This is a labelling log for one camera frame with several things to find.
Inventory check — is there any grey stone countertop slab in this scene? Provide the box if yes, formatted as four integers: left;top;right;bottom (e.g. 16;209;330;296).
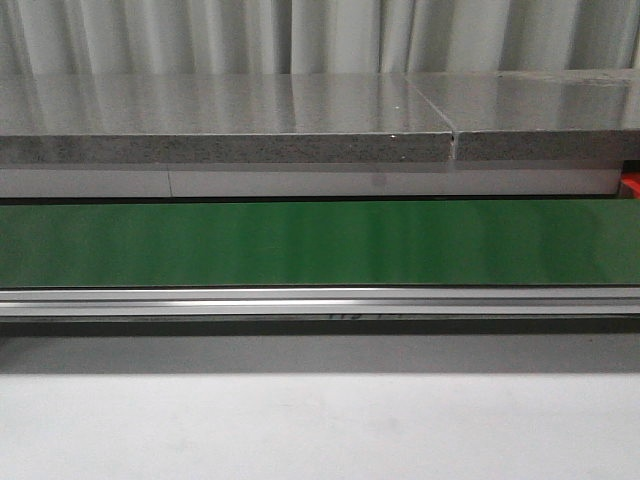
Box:
0;69;640;199

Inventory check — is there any green conveyor belt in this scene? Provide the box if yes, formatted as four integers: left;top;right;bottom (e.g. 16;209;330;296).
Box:
1;199;639;288

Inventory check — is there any red plastic bin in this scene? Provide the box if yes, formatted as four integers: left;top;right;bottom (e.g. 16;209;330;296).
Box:
619;172;640;200

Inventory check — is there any grey pleated curtain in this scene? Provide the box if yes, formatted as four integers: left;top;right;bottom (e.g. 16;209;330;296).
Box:
1;1;639;75

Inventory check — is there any aluminium conveyor side rail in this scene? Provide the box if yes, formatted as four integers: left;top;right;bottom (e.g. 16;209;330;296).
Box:
1;286;639;318

